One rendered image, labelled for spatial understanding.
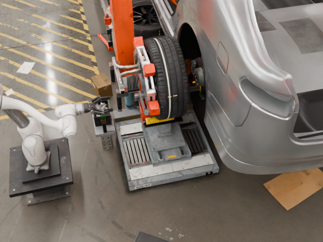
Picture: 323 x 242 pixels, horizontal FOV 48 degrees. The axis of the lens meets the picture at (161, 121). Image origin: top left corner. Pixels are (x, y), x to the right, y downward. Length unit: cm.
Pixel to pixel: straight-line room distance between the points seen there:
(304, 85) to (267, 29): 63
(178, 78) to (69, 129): 87
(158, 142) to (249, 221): 103
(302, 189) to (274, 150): 135
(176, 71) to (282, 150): 98
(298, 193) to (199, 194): 87
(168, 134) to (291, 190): 120
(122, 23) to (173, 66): 63
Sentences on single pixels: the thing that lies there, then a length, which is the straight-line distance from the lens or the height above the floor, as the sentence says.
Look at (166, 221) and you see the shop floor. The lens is 317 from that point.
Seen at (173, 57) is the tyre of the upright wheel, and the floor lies 115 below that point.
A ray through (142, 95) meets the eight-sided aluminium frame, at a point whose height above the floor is 62.
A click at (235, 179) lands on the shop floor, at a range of 345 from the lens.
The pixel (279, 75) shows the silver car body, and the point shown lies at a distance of 192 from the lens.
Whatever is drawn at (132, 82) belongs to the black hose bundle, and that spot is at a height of 102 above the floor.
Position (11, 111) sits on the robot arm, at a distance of 299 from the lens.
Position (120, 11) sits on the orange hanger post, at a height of 128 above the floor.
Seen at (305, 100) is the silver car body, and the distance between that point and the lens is 300.
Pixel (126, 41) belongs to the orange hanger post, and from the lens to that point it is 319.
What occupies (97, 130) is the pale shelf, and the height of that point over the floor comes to 45.
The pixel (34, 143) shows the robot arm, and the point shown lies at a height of 60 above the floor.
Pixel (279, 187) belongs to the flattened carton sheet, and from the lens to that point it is 349.
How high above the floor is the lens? 279
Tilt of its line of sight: 47 degrees down
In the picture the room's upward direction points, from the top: straight up
